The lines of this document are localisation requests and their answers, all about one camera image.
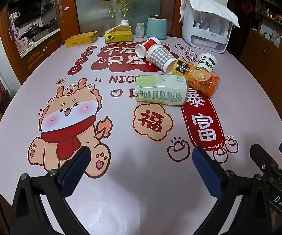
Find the wooden sideboard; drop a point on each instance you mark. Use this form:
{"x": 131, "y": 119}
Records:
{"x": 268, "y": 61}

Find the white cloth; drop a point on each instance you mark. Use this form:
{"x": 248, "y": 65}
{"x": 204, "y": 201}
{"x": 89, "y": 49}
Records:
{"x": 209, "y": 6}

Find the red and white paper cup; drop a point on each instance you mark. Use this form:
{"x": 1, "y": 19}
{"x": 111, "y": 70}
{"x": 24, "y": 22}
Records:
{"x": 146, "y": 46}

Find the frosted glass door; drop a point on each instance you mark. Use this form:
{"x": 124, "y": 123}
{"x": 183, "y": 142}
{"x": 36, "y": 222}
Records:
{"x": 89, "y": 12}

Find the white countertop appliance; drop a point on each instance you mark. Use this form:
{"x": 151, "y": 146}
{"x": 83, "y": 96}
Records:
{"x": 204, "y": 33}

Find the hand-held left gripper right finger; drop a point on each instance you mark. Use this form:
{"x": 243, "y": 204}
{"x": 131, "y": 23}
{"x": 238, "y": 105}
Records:
{"x": 206, "y": 169}

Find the wooden wall shelf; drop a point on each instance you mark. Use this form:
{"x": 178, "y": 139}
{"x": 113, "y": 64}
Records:
{"x": 271, "y": 17}

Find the small glass jar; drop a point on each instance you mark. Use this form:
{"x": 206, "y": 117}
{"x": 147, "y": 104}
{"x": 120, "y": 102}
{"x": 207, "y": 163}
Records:
{"x": 140, "y": 30}

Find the white plastic bottle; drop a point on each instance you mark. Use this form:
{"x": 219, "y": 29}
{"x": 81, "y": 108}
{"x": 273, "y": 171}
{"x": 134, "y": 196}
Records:
{"x": 125, "y": 23}

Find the yellow flat box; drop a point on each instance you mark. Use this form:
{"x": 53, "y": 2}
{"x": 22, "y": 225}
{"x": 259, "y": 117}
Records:
{"x": 80, "y": 40}

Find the yellow and white tissue box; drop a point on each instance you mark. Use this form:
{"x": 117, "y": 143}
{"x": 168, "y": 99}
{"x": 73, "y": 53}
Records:
{"x": 118, "y": 35}

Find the white panda print cup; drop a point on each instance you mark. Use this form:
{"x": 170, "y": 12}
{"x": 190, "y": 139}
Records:
{"x": 207, "y": 62}

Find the light blue canister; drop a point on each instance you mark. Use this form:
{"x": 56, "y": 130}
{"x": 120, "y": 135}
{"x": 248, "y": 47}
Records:
{"x": 156, "y": 28}

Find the grey checked paper cup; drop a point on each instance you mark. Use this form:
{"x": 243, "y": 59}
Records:
{"x": 159, "y": 57}

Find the wooden kitchen counter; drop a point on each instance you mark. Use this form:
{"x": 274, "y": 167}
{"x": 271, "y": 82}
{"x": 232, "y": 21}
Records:
{"x": 40, "y": 49}

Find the red wall decoration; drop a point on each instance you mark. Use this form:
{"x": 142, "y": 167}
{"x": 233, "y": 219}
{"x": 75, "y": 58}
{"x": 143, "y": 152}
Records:
{"x": 247, "y": 7}

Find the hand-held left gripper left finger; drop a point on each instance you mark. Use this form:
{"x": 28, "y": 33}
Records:
{"x": 75, "y": 169}

